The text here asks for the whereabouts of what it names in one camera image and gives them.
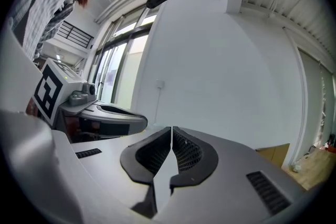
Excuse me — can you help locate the glass sliding door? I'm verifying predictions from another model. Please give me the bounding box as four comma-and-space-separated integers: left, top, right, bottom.
88, 6, 158, 111

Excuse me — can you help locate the large open cardboard box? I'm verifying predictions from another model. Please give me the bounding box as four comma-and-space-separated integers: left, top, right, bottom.
256, 143, 291, 169

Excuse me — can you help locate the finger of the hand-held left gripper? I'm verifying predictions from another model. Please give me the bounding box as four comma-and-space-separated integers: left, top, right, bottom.
59, 104, 149, 137

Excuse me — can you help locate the person's plaid shirt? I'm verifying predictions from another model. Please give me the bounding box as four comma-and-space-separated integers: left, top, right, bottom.
7, 0, 106, 61

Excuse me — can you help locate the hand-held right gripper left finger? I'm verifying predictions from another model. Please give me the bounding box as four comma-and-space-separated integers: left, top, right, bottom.
52, 125, 173, 220

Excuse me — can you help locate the black metal railing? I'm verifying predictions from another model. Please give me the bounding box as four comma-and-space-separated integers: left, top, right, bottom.
52, 20, 95, 48

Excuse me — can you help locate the grey door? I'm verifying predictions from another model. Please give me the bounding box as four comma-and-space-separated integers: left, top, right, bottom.
296, 46, 336, 163

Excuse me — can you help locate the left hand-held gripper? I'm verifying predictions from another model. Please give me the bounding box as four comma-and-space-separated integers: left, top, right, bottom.
31, 57, 146, 129

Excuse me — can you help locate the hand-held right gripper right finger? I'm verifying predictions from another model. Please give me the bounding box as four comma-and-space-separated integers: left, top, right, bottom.
153, 125, 307, 224

